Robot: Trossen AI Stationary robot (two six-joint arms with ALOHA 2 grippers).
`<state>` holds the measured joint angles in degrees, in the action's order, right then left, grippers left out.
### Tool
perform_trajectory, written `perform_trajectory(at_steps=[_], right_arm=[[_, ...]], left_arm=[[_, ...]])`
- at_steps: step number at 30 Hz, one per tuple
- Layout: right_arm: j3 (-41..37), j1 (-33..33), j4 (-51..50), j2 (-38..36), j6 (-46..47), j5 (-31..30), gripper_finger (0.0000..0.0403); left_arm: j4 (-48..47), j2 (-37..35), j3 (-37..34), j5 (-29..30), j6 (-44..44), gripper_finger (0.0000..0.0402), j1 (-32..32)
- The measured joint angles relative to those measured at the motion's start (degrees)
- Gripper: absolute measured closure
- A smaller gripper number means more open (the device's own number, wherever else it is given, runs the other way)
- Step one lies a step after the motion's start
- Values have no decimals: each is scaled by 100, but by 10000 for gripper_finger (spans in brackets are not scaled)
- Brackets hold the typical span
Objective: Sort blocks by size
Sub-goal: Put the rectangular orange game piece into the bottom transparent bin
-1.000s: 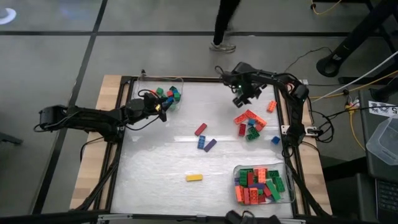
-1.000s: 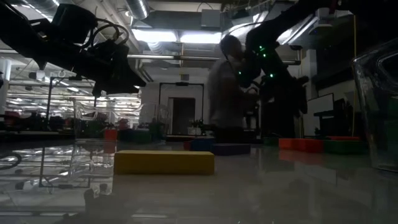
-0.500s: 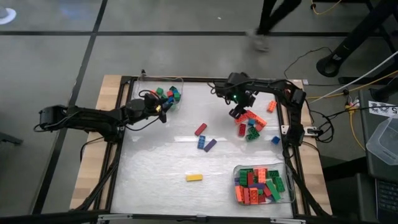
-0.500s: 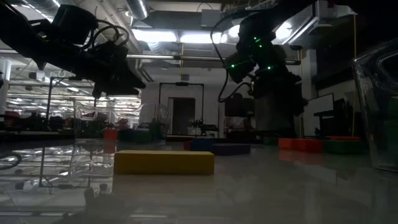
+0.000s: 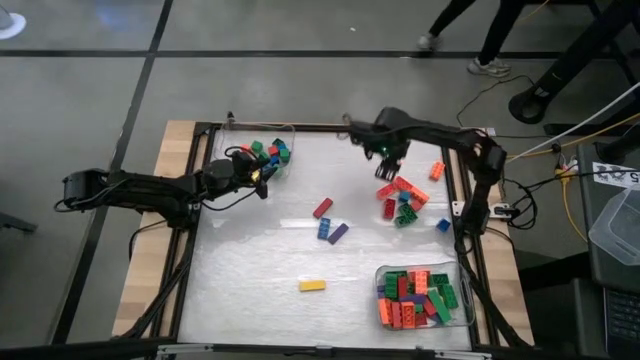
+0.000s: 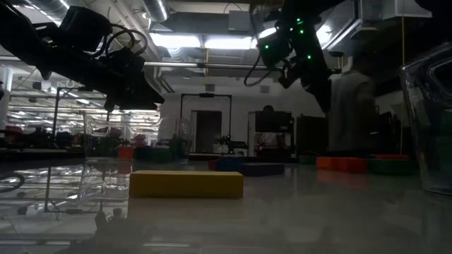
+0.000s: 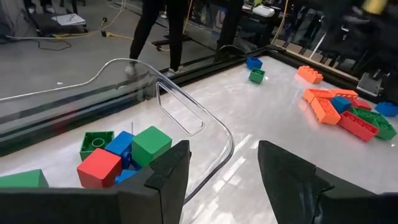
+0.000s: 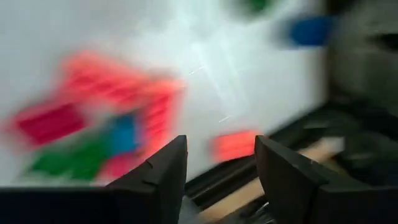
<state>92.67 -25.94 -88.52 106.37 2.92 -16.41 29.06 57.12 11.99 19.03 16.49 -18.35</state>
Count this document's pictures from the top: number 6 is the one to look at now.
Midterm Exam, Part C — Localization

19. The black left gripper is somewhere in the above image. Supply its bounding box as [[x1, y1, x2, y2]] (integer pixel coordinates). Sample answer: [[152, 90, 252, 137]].
[[102, 45, 166, 112]]

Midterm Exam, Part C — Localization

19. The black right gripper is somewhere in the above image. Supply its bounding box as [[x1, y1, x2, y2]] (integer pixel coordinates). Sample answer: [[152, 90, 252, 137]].
[[256, 13, 333, 114]]

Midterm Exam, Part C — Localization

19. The small orange cube brick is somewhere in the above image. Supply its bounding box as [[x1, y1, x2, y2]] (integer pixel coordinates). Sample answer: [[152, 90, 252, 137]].
[[118, 146, 135, 160]]

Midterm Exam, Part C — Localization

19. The small blue brick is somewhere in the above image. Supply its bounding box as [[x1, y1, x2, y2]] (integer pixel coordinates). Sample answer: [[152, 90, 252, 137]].
[[136, 147, 155, 162]]

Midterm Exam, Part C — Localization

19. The dark red brick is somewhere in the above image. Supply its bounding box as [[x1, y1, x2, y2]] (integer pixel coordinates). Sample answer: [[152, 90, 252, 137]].
[[338, 157, 369, 174]]

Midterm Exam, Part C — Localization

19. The small green cube brick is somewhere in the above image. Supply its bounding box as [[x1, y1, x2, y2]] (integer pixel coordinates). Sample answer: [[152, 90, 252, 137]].
[[153, 147, 174, 164]]

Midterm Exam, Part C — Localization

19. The long purple block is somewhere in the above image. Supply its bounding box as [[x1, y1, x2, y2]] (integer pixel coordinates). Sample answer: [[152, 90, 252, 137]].
[[239, 162, 285, 177]]

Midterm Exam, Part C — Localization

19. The blue two-by-four brick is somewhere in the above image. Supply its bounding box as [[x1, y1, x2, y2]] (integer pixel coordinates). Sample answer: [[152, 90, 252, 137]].
[[215, 156, 246, 173]]

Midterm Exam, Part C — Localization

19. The long yellow block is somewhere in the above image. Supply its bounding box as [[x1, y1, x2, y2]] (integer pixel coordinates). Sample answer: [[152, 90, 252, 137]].
[[129, 169, 245, 199]]

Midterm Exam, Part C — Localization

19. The black cabinet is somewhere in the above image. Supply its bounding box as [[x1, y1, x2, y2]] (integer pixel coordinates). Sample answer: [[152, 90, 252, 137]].
[[295, 114, 329, 155], [254, 110, 295, 158]]

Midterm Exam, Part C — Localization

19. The clear plastic bin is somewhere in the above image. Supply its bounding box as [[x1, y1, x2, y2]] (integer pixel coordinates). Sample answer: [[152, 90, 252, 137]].
[[400, 42, 452, 197], [81, 113, 196, 159]]

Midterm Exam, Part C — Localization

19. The bright ceiling light panel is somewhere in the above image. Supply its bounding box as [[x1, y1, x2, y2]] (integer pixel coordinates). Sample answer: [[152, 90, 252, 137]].
[[149, 32, 254, 51]]

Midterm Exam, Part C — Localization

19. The grey ceiling box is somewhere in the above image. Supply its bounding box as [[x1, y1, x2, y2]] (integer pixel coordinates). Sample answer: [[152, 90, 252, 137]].
[[227, 10, 252, 33]]

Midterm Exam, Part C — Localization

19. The white ceiling unit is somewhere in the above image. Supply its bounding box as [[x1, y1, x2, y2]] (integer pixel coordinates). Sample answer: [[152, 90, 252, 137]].
[[359, 0, 433, 23]]

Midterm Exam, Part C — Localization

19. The black rig frame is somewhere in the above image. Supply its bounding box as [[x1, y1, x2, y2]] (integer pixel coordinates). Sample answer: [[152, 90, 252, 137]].
[[52, 85, 113, 144], [179, 92, 233, 153]]

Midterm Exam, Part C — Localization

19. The silver ventilation duct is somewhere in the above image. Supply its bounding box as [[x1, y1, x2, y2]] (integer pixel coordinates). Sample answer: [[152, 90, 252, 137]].
[[141, 0, 171, 23]]

